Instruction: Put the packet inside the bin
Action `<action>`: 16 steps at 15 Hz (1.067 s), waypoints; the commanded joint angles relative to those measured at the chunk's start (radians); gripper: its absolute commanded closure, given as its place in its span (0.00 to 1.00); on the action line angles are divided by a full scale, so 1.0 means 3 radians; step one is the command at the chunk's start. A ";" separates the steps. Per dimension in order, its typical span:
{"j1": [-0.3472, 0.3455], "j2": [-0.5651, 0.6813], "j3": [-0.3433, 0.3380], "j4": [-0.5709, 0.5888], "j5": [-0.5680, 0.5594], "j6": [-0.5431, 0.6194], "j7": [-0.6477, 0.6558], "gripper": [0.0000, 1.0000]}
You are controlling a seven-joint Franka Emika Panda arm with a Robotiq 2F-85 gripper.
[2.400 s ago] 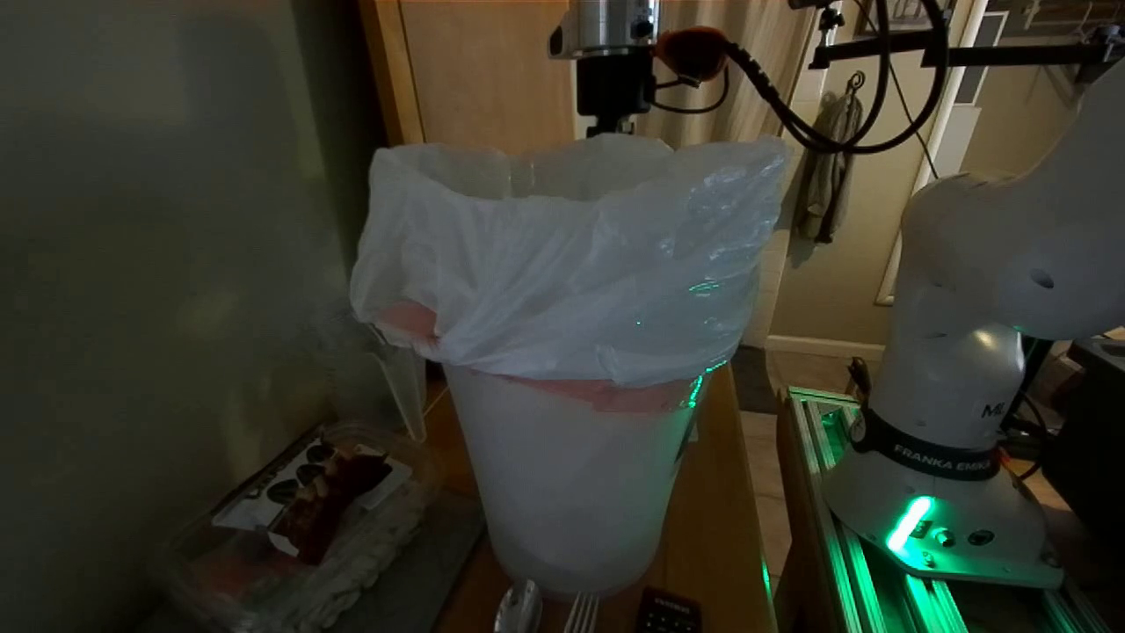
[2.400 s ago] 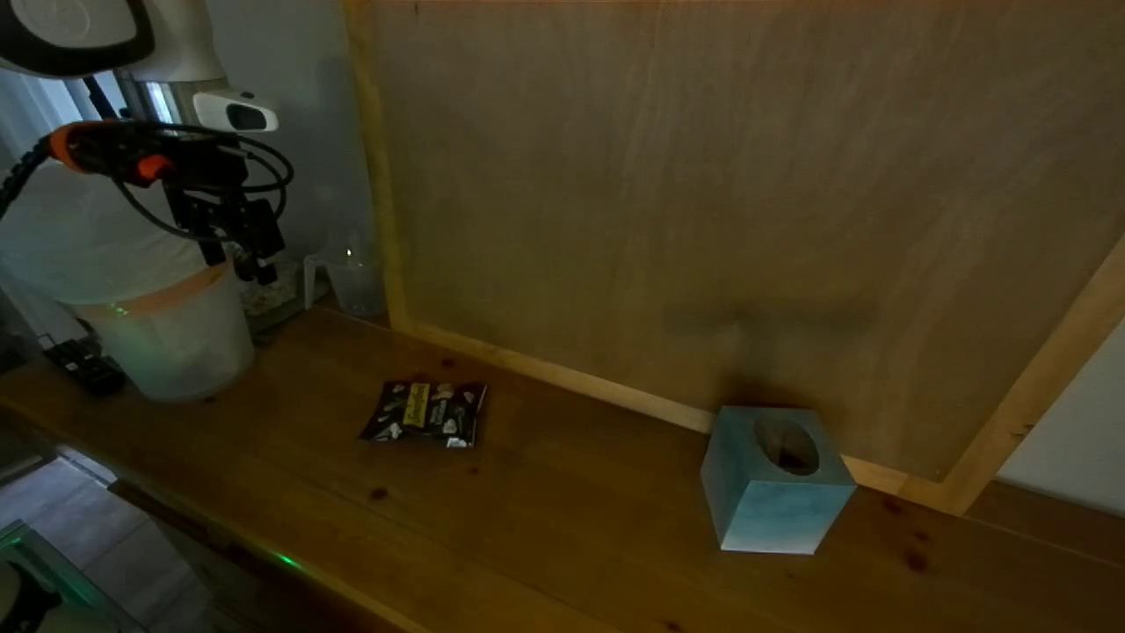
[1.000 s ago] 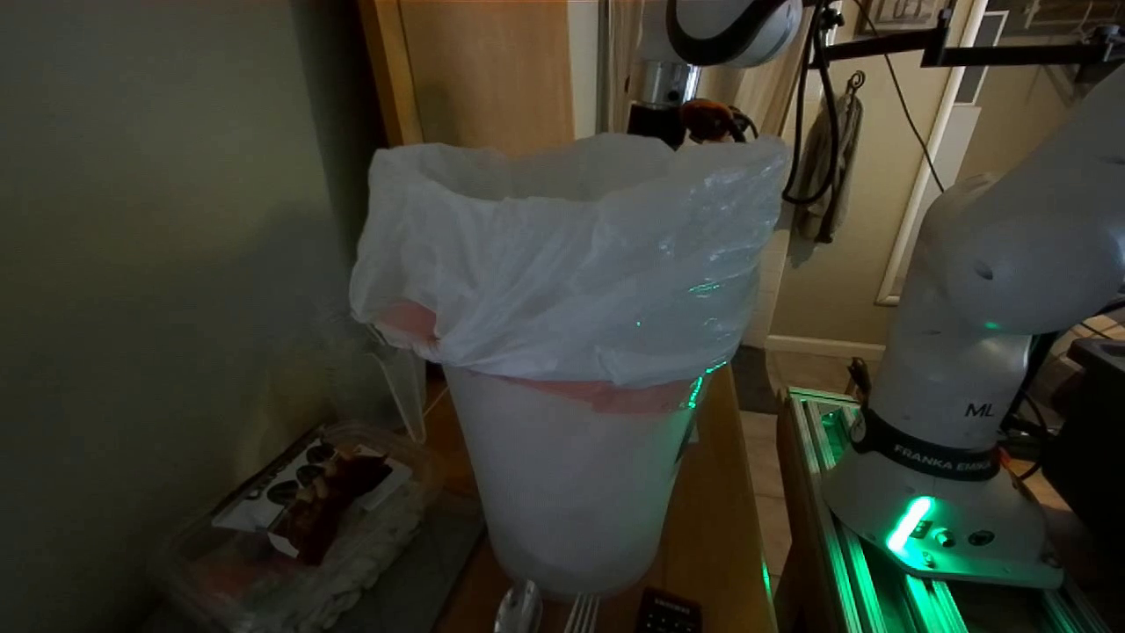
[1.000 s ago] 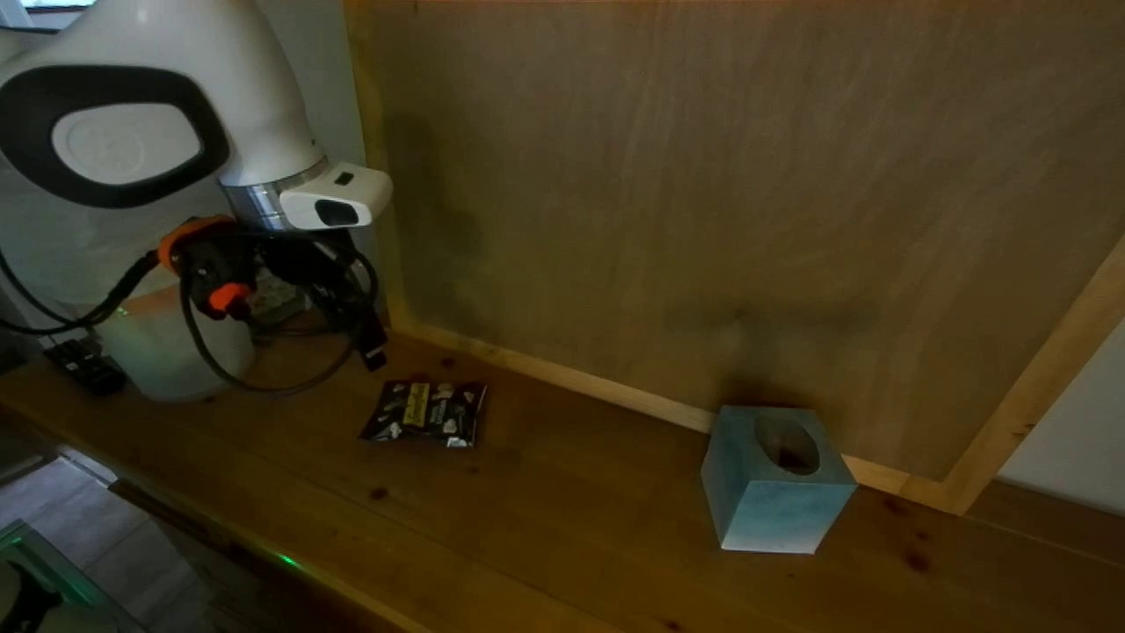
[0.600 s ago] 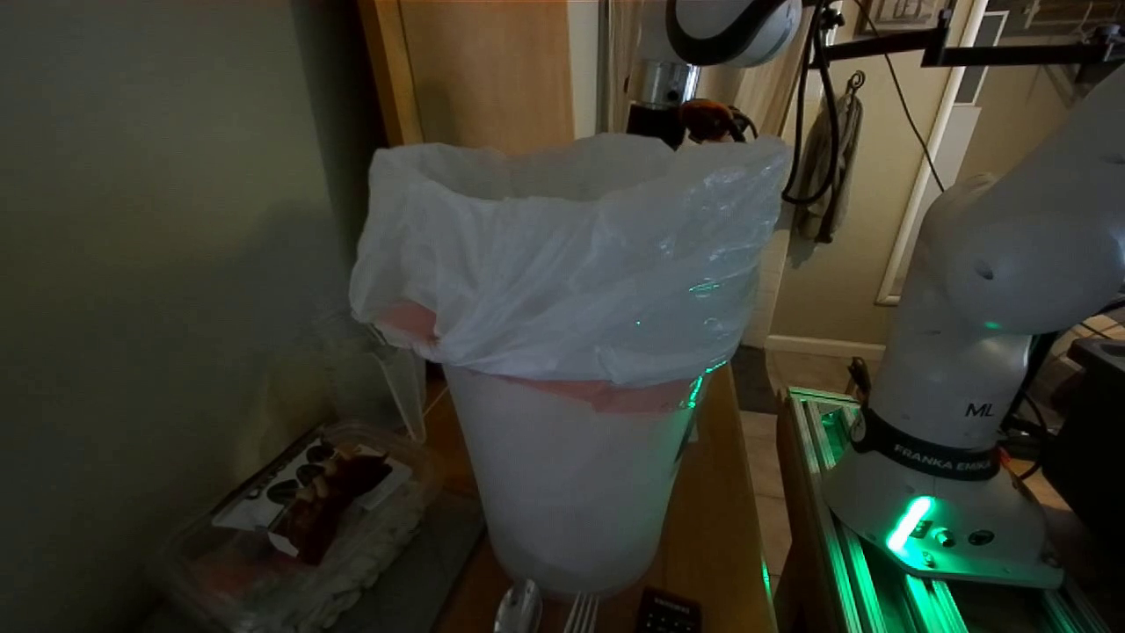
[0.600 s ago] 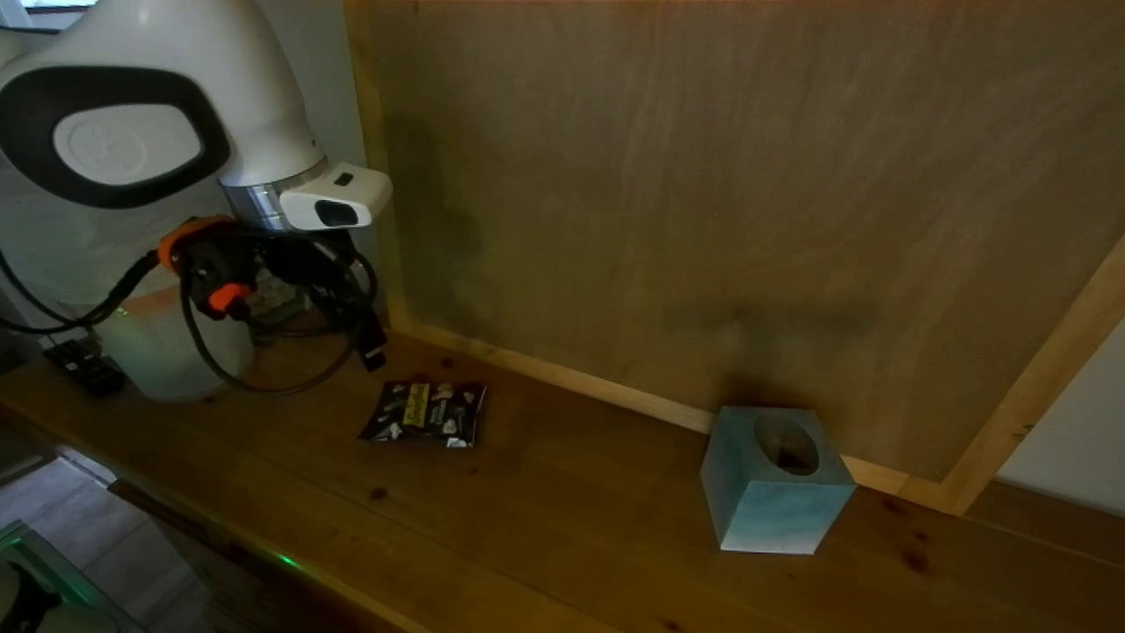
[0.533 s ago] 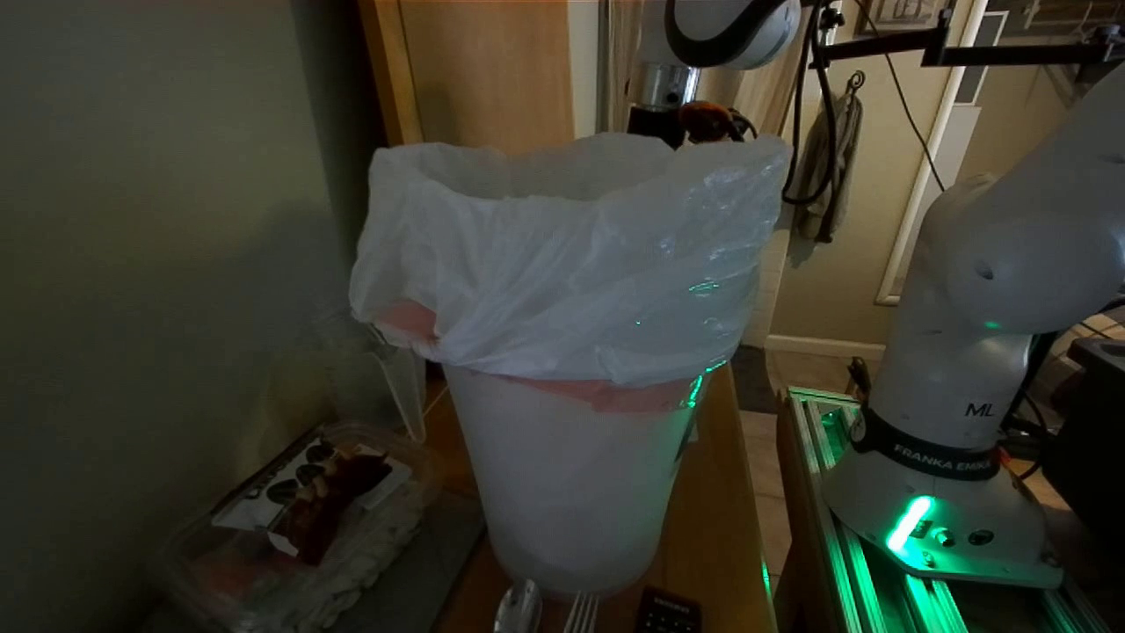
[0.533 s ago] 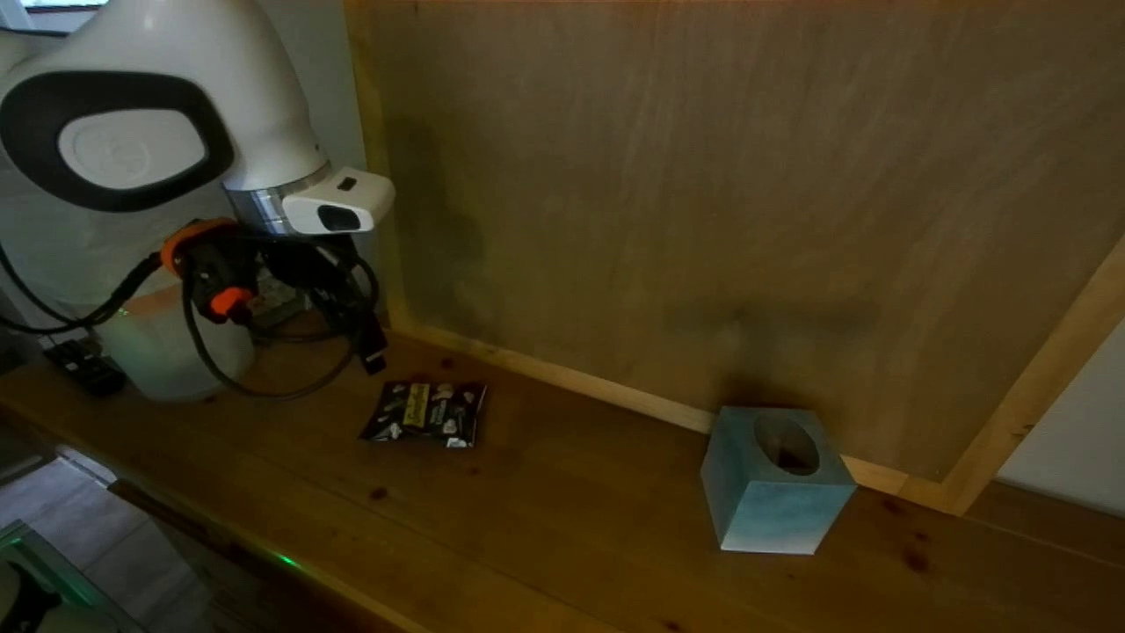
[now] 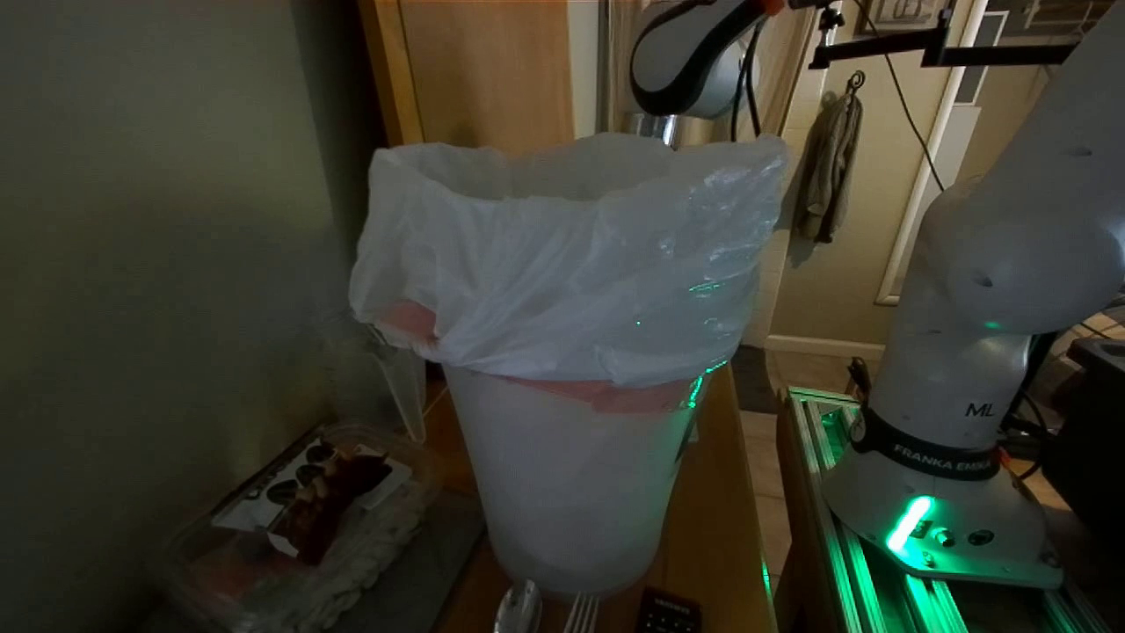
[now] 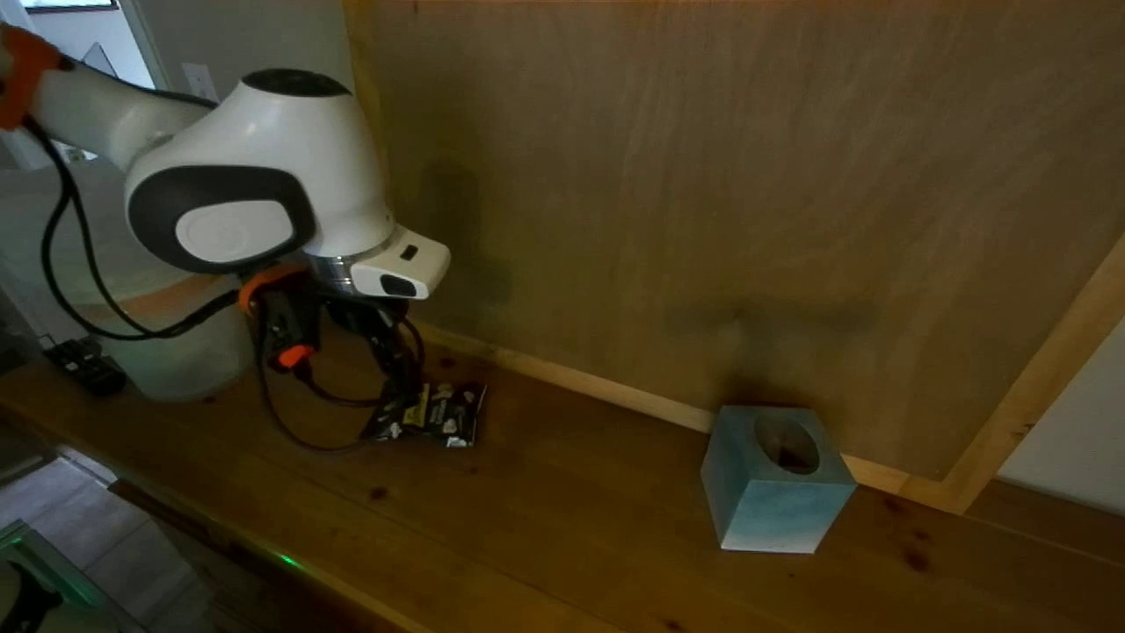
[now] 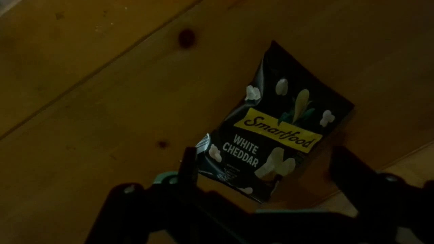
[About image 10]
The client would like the green-edged glass panel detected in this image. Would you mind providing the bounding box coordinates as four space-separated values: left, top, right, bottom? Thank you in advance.
0 516 150 633

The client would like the large wooden backdrop board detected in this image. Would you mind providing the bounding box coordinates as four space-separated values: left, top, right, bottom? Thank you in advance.
342 0 1125 516

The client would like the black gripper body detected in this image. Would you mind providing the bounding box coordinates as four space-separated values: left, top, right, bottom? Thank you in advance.
258 271 410 370

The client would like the small black device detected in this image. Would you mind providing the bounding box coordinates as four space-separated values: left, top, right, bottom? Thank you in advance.
41 334 129 400

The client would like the black Smartfood popcorn packet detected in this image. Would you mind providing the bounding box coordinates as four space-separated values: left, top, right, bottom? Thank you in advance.
360 378 492 455

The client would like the blue cube box with hole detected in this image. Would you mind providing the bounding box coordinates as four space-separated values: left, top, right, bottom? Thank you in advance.
697 400 863 560

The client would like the white bin with plastic liner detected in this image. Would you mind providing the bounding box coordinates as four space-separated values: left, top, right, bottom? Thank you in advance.
79 278 258 405

